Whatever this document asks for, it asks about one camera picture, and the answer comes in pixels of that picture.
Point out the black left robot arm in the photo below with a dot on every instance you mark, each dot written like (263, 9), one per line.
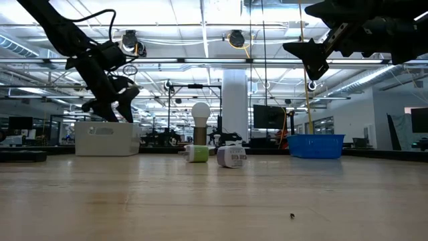
(50, 23)

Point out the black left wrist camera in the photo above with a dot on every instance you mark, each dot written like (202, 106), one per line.
(112, 55)

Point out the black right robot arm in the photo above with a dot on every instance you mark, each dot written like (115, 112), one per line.
(422, 43)

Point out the dark leaning panel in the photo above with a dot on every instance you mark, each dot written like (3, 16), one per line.
(392, 134)

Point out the black background robot arm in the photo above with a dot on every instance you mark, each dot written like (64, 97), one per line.
(230, 137)

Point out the white light bulb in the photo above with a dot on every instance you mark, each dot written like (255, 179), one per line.
(200, 112)

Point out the blue plastic mesh basket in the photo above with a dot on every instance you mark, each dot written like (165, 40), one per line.
(314, 147)

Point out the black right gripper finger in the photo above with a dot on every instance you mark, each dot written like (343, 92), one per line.
(311, 55)
(321, 11)

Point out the black monitor screen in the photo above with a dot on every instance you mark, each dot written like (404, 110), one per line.
(269, 117)
(419, 120)
(20, 122)

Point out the white plastic bin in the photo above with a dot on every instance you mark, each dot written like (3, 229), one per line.
(107, 144)

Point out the white building column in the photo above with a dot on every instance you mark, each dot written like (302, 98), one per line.
(235, 100)

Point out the green wall charger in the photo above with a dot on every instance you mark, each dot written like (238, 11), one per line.
(199, 154)

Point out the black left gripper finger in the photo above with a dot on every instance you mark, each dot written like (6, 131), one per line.
(103, 110)
(127, 100)

